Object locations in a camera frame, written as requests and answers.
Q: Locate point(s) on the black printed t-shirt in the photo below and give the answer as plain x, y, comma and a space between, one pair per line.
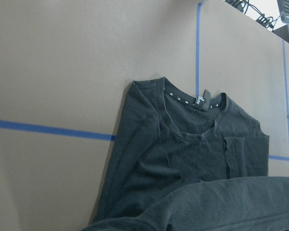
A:
181, 163

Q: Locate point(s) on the brown table mat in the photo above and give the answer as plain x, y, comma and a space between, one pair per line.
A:
65, 66

